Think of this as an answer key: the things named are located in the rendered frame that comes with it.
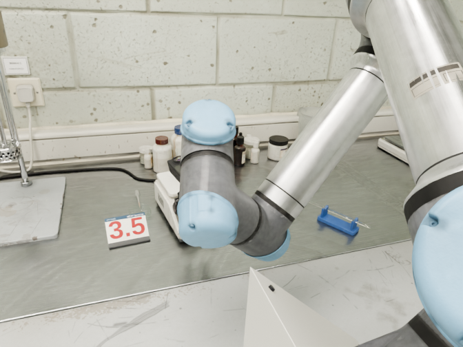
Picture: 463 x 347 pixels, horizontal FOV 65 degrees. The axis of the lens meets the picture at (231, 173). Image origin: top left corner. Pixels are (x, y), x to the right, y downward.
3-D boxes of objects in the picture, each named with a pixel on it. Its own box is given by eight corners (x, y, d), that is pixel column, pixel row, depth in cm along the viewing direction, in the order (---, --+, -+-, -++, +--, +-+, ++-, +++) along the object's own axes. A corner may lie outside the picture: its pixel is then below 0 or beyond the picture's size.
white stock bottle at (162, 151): (176, 171, 115) (175, 138, 110) (159, 175, 111) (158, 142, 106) (166, 164, 119) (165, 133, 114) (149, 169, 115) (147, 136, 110)
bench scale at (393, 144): (424, 175, 121) (428, 162, 118) (374, 146, 143) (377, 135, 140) (467, 169, 126) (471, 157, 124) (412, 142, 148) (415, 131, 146)
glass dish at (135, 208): (154, 219, 90) (153, 211, 89) (131, 224, 88) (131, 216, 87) (147, 208, 94) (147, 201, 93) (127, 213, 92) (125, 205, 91)
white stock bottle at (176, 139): (198, 163, 121) (198, 126, 115) (183, 171, 115) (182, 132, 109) (181, 158, 124) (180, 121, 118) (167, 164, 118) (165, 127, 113)
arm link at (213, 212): (264, 248, 48) (257, 180, 54) (215, 219, 40) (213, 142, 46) (215, 261, 52) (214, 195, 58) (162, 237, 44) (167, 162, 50)
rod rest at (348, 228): (359, 230, 89) (362, 218, 88) (353, 236, 87) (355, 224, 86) (322, 215, 95) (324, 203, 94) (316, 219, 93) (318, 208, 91)
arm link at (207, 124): (178, 139, 46) (181, 91, 50) (178, 185, 55) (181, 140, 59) (240, 142, 47) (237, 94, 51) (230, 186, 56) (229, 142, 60)
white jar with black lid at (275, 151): (264, 159, 126) (266, 140, 123) (270, 152, 132) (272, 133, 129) (284, 162, 124) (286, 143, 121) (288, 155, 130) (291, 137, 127)
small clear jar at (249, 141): (246, 160, 124) (247, 142, 121) (239, 154, 129) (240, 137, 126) (261, 158, 126) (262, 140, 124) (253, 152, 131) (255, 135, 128)
